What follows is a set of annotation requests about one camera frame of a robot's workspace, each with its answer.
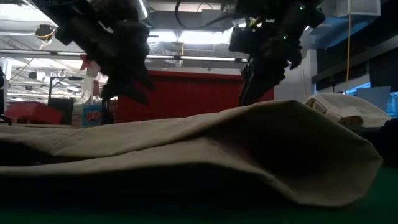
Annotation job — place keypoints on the black metal stand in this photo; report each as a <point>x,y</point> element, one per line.
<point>62,107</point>

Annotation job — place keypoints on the cream white garment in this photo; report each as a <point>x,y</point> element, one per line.
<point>348,109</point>

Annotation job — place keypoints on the grey monitor panel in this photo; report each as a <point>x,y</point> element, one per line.
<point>373,98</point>

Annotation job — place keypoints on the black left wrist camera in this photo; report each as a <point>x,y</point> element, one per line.
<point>112,9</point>

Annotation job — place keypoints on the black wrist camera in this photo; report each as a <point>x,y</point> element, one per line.
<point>242,40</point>
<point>112,9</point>

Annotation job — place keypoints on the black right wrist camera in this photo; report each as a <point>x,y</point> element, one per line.
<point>242,40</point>

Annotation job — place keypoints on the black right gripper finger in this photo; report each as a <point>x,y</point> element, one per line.
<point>261,84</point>
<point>243,82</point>

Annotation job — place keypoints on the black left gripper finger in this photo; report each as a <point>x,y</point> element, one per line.
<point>133,88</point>
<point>108,91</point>

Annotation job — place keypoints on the spray bottle red trigger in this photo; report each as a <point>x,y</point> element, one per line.
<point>91,115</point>

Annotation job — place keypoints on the green table mat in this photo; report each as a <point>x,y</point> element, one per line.
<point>388,199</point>

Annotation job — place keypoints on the red plastic bin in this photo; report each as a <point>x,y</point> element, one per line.
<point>192,96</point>
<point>31,112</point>

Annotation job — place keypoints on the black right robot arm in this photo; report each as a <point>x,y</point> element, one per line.
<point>295,12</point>

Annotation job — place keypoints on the black shorts with logo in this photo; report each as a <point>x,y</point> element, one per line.
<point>385,143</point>

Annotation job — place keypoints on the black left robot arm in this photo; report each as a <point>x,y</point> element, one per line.
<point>53,18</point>

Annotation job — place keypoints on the khaki shorts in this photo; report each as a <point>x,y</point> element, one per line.
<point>186,149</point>

